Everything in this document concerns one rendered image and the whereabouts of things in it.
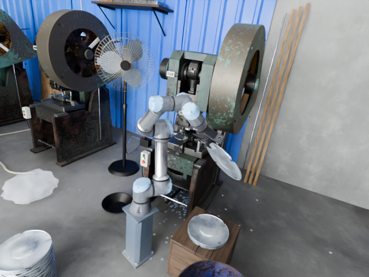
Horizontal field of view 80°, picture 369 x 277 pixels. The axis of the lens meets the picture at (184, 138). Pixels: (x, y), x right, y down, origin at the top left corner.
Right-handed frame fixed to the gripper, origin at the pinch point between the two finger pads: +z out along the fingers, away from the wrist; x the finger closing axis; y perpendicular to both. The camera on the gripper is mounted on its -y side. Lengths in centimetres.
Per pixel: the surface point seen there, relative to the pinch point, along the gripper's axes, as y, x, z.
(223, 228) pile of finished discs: -8, 35, 59
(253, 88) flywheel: 19, -62, 23
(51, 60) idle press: 179, 10, -40
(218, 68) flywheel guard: 24, -42, -14
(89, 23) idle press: 193, -47, -36
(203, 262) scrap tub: -21, 55, 26
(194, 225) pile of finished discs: 7, 45, 48
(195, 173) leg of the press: 34, 14, 52
